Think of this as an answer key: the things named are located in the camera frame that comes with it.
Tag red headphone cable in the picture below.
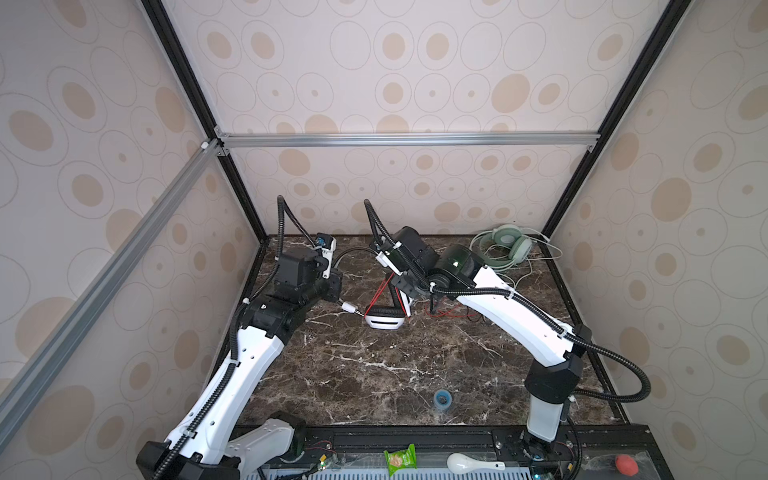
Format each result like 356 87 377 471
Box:
362 272 481 320

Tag white black headphones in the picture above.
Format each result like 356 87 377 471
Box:
340 274 413 330

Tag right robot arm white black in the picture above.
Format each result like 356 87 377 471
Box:
363 200 652 443

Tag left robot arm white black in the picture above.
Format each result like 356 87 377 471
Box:
136 197 342 479

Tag green headphones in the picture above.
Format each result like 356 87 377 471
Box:
491 224 533 265

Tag blue tape roll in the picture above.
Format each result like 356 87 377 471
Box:
433 389 453 412

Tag green snack packet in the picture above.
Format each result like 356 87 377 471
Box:
384 443 418 477

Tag white ceramic spoon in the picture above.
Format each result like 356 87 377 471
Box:
446 453 506 475

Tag red ball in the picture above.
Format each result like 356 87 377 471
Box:
614 454 639 477

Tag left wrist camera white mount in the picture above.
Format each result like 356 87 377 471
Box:
315 233 337 279

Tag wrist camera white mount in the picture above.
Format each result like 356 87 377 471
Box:
376 250 402 276
315 233 337 279

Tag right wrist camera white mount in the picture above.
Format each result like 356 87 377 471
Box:
376 250 402 276

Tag green headphone cable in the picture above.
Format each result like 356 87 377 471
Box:
468 227 562 289

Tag horizontal aluminium rail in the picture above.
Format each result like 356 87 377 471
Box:
221 131 600 149

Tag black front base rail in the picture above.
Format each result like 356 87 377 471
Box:
251 425 673 479

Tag left diagonal aluminium rail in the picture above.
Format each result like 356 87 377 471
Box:
1 138 223 449

